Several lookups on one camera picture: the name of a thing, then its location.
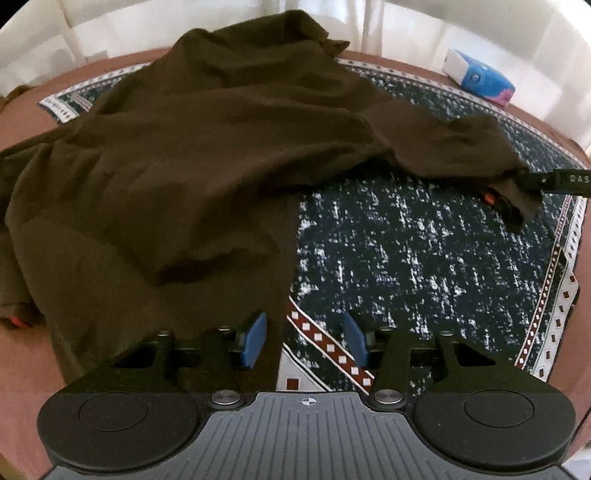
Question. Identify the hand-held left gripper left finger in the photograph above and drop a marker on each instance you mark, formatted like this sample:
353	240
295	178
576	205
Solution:
255	339

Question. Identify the dark brown long-sleeved garment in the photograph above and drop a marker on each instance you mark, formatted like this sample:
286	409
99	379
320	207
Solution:
194	161

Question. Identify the blue and white tissue pack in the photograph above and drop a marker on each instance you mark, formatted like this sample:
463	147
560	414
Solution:
478	78

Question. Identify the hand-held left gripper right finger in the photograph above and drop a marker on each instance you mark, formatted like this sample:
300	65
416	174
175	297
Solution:
354	339

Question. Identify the white curtain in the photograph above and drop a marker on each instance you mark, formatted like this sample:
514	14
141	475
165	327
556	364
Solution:
415	27

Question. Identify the dark blue patterned blanket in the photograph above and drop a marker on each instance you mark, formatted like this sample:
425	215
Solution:
415	258

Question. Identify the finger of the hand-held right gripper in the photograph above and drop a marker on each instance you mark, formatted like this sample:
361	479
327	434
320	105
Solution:
561	181

